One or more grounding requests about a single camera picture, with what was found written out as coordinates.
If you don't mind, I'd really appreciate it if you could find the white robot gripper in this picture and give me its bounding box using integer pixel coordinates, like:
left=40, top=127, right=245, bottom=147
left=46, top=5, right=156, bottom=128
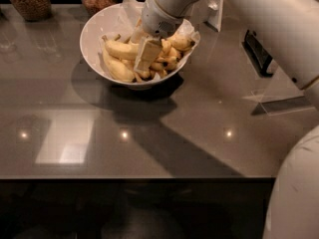
left=129, top=0, right=183, bottom=72

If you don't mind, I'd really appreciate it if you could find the long top yellow banana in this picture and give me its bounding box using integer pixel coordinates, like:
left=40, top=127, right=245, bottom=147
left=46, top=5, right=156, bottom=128
left=102, top=34, right=139, bottom=61

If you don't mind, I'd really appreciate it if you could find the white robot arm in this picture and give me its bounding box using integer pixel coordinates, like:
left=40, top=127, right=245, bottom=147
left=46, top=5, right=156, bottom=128
left=134, top=0, right=319, bottom=239

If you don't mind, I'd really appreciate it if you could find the small yellow banana right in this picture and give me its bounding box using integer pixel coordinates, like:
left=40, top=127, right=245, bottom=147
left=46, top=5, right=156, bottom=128
left=150, top=39, right=182, bottom=78

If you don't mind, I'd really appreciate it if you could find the white ceramic bowl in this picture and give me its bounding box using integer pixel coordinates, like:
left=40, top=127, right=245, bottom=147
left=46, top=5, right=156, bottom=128
left=80, top=3, right=196, bottom=90

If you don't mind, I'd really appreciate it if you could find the lower left yellow banana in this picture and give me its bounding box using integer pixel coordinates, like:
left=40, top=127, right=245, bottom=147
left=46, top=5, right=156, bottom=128
left=103, top=47, right=136, bottom=83

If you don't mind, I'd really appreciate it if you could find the upright yellow banana right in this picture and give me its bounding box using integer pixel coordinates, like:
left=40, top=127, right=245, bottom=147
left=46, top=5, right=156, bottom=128
left=167, top=34, right=195, bottom=52

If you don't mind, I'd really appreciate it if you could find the black mesh packet holder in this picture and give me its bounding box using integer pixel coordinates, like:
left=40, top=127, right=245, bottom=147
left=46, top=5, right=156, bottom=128
left=242, top=30, right=272, bottom=78

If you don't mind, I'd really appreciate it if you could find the glass jar of nuts left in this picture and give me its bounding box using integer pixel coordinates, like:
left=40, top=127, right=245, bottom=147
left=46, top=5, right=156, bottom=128
left=10, top=0, right=52, bottom=22

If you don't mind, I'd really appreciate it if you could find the clear acrylic sign stand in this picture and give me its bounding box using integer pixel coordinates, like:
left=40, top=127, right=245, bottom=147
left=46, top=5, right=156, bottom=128
left=244, top=68, right=313, bottom=116

